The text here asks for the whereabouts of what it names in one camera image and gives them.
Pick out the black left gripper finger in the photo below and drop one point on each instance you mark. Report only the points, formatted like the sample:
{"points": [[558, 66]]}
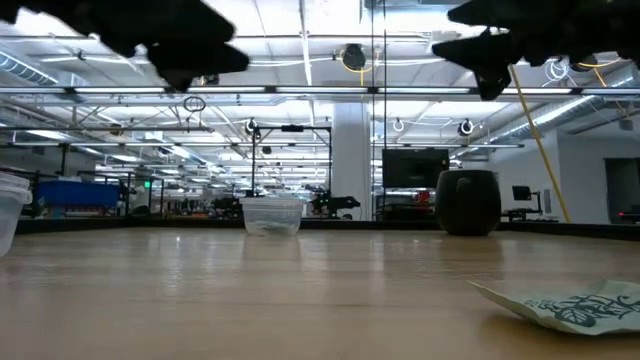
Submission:
{"points": [[200, 60], [175, 22]]}

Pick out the black monitor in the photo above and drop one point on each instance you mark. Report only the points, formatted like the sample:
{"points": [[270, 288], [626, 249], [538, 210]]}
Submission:
{"points": [[415, 167]]}

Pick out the dark green ceramic mug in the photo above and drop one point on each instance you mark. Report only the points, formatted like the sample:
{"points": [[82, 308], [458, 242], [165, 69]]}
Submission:
{"points": [[467, 202]]}

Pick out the small monitor on stand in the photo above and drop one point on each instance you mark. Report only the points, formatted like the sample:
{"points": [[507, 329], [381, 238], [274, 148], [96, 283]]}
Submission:
{"points": [[522, 192]]}

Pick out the rectangular clear plastic container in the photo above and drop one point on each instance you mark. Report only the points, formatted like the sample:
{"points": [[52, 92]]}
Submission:
{"points": [[10, 215]]}

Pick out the round clear plastic cup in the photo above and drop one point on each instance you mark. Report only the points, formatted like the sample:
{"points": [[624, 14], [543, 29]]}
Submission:
{"points": [[272, 215]]}

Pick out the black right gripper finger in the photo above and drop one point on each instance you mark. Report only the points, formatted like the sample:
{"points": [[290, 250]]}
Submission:
{"points": [[490, 15], [490, 55]]}

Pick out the distant black robot station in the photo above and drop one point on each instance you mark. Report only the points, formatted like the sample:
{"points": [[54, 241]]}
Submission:
{"points": [[292, 129]]}

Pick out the green sweetener packet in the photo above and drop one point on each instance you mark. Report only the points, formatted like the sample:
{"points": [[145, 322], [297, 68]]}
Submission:
{"points": [[575, 307]]}

